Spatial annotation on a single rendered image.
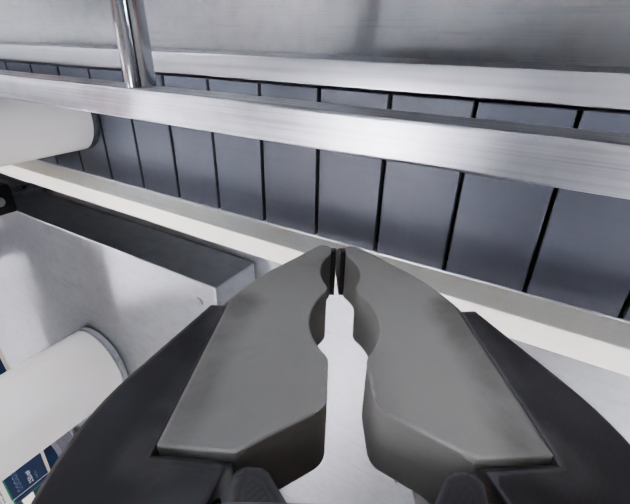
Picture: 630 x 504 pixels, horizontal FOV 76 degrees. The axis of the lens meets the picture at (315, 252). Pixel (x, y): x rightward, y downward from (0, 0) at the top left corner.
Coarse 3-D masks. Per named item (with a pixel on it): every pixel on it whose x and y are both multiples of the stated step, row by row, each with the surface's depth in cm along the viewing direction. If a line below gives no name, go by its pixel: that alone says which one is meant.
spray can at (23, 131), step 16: (0, 112) 25; (16, 112) 26; (32, 112) 27; (48, 112) 28; (64, 112) 28; (80, 112) 29; (0, 128) 25; (16, 128) 26; (32, 128) 27; (48, 128) 28; (64, 128) 29; (80, 128) 30; (96, 128) 31; (0, 144) 26; (16, 144) 26; (32, 144) 27; (48, 144) 28; (64, 144) 29; (80, 144) 31; (0, 160) 26; (16, 160) 27
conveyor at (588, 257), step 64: (0, 64) 35; (128, 128) 29; (576, 128) 16; (192, 192) 28; (256, 192) 25; (320, 192) 23; (384, 192) 21; (448, 192) 19; (512, 192) 18; (576, 192) 16; (448, 256) 21; (512, 256) 19; (576, 256) 17
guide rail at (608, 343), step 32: (32, 160) 35; (64, 192) 31; (96, 192) 28; (128, 192) 28; (160, 224) 26; (192, 224) 24; (224, 224) 24; (256, 224) 24; (288, 256) 21; (384, 256) 20; (448, 288) 18; (480, 288) 18; (512, 320) 16; (544, 320) 16; (576, 320) 16; (608, 320) 16; (576, 352) 16; (608, 352) 15
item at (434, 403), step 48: (384, 288) 11; (432, 288) 11; (384, 336) 9; (432, 336) 9; (384, 384) 8; (432, 384) 8; (480, 384) 8; (384, 432) 7; (432, 432) 7; (480, 432) 7; (528, 432) 7; (432, 480) 7
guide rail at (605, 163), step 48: (0, 96) 21; (48, 96) 19; (96, 96) 17; (144, 96) 15; (192, 96) 14; (240, 96) 14; (336, 144) 12; (384, 144) 11; (432, 144) 11; (480, 144) 10; (528, 144) 10; (576, 144) 9; (624, 144) 9; (624, 192) 9
